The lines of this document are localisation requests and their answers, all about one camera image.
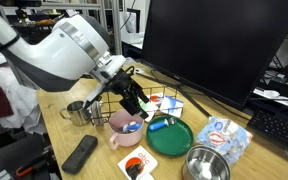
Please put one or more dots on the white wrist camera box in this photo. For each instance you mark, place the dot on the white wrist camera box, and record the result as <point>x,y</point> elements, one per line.
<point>110,66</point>

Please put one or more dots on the stainless steel pitcher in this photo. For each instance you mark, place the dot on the stainless steel pitcher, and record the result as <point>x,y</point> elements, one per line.
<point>75,115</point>

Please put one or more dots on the white card orange picture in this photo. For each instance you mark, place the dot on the white card orange picture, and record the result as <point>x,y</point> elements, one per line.
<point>146,177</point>

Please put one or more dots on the aluminium shelf upright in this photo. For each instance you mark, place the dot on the aluminium shelf upright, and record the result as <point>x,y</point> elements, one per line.
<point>116,26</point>

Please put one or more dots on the stainless steel bowl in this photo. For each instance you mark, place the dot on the stainless steel bowl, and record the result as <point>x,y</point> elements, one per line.
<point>190,160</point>

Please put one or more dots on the green plate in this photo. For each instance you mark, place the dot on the green plate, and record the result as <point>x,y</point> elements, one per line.
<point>170,143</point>

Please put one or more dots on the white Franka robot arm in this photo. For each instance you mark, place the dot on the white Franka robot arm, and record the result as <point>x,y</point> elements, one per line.
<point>50,56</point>

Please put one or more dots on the green and white card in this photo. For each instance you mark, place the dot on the green and white card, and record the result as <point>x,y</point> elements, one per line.
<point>150,108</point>

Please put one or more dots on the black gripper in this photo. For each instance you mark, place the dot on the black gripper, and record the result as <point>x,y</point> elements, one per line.
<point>122,83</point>

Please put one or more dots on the black keyboard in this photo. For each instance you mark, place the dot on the black keyboard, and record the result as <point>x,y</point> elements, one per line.
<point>277,130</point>

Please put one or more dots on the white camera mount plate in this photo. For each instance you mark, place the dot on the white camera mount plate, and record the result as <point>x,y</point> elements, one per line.
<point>92,96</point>

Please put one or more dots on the white paper sheet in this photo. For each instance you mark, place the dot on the white paper sheet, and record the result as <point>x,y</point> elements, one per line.
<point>270,94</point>

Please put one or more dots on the white cloth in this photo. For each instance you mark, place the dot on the white cloth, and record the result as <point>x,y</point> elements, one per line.
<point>20,103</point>

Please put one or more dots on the white abc card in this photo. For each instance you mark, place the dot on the white abc card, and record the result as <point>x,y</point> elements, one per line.
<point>140,158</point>

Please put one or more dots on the blue white snack bag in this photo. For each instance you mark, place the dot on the blue white snack bag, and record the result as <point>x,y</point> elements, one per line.
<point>224,136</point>

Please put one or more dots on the large black monitor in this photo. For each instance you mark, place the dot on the large black monitor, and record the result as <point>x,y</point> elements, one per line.
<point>224,43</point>

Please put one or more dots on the pink cup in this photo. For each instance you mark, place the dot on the pink cup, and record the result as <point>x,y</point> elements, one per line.
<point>130,138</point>

